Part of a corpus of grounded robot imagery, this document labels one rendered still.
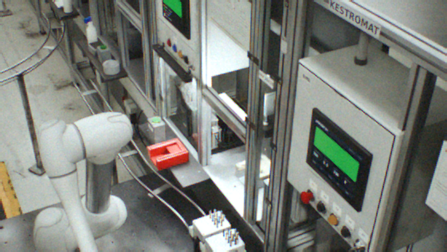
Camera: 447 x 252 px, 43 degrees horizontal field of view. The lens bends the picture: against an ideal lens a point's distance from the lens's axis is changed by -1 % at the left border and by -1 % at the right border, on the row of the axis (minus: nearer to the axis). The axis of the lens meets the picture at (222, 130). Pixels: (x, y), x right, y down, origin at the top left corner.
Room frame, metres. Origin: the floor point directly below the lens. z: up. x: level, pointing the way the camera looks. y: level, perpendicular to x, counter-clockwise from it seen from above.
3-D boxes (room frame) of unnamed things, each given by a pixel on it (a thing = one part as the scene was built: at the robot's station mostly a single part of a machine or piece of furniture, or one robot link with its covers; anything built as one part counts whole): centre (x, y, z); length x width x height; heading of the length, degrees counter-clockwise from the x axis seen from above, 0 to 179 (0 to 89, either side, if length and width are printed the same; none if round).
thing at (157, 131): (2.27, 0.31, 0.97); 0.08 x 0.08 x 0.12; 29
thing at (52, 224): (1.69, 0.69, 0.85); 0.18 x 0.16 x 0.22; 123
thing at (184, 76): (2.25, 0.23, 1.37); 0.36 x 0.04 x 0.04; 29
